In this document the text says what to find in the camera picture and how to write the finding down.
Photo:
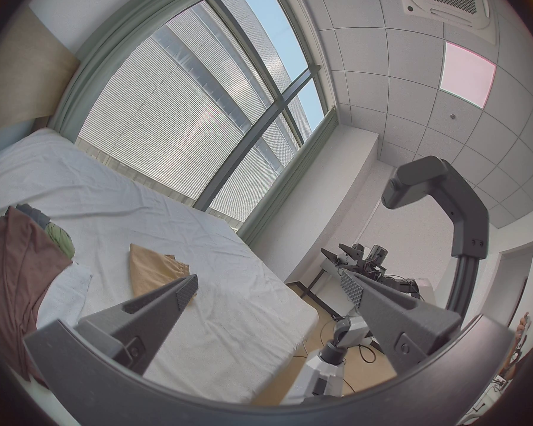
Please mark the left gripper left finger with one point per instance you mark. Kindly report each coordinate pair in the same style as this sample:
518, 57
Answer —
133, 331

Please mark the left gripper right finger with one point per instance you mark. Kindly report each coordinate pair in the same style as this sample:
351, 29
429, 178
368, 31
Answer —
404, 326

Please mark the tan shorts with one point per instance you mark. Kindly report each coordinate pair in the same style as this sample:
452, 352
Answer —
153, 269

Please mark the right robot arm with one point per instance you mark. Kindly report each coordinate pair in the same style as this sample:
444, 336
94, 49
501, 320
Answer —
320, 375

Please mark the bed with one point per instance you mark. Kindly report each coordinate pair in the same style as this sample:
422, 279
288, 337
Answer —
160, 220

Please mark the black equipment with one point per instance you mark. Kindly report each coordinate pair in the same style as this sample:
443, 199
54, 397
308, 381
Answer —
373, 255

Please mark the white garment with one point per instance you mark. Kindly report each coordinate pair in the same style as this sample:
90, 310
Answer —
66, 286

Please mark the green garment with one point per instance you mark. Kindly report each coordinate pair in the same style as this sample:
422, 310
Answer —
62, 240

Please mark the brown garment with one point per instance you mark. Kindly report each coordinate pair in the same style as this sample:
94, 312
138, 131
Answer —
17, 273

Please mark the black garment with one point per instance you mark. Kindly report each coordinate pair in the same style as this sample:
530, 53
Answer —
33, 213

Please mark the window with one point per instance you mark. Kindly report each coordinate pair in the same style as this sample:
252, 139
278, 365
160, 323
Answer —
160, 104

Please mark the square ceiling light panel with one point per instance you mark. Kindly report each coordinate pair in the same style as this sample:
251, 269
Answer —
468, 73

